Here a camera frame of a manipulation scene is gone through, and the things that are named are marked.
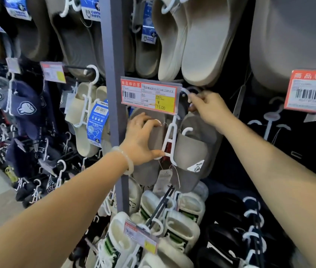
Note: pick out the pale jade bangle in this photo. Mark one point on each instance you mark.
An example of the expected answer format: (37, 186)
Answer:
(128, 163)

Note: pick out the person's right hand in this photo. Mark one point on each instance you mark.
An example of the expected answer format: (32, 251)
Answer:
(213, 111)

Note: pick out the rack of black slippers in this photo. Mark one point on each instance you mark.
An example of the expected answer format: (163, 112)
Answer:
(230, 240)

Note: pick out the beige foam slipper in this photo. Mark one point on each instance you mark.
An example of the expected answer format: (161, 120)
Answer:
(172, 39)
(211, 41)

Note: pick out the white plastic slipper hanger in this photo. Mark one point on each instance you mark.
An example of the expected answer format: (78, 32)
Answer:
(169, 136)

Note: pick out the black metal display peg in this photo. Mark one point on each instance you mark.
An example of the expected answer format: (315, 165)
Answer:
(77, 68)

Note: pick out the white hanger hook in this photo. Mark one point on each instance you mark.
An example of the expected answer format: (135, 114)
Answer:
(68, 5)
(170, 4)

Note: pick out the dark taupe foam slipper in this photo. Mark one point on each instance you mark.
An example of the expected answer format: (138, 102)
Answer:
(33, 36)

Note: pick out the long black display peg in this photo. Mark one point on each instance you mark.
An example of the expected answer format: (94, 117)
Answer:
(160, 205)

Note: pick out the plain grey slipper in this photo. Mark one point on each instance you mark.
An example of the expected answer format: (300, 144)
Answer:
(151, 173)

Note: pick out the person's right thumb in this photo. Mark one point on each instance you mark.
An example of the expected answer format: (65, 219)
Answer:
(196, 107)

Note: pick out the grey paper hang tag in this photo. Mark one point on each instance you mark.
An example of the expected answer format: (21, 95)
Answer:
(162, 182)

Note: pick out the person's left forearm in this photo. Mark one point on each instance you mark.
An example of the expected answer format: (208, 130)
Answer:
(63, 209)

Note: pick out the grey slipper with white patch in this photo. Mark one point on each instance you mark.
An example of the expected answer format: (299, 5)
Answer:
(194, 153)

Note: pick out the grey-beige foam slipper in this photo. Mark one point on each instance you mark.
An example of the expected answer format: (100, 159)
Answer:
(146, 58)

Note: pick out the rack of navy slippers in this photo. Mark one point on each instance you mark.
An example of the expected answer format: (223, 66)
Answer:
(26, 111)

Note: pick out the blue paper slipper tag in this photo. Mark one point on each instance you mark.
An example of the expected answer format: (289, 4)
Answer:
(17, 8)
(90, 9)
(148, 25)

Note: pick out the person's left thumb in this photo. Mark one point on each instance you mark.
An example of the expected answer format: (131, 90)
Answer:
(153, 156)

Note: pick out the small red yellow price label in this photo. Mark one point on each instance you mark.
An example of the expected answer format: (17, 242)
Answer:
(53, 71)

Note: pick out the person's left hand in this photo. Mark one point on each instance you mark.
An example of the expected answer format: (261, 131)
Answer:
(137, 142)

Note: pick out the grey metal rack post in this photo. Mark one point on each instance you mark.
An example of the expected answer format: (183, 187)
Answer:
(114, 52)

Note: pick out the tilted red yellow price label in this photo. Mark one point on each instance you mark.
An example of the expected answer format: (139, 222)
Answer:
(141, 237)

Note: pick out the red and white price label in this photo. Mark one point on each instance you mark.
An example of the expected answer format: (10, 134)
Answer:
(311, 92)

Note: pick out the cream foam slipper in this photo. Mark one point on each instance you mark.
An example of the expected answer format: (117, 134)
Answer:
(77, 106)
(84, 142)

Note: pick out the group of white green-striped slippers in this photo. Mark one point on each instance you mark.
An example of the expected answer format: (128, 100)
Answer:
(180, 228)

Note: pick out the large grey foam slipper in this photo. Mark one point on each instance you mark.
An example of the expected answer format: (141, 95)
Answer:
(294, 36)

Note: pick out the blue and white barcode tag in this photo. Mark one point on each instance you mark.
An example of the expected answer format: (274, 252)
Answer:
(98, 125)

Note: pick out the red and yellow price label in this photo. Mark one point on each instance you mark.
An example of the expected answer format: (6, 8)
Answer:
(149, 94)

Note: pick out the person's right forearm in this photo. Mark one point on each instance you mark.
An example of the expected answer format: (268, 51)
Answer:
(280, 181)

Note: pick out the white hanger with cream slippers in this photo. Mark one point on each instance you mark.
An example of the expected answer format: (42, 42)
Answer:
(86, 103)

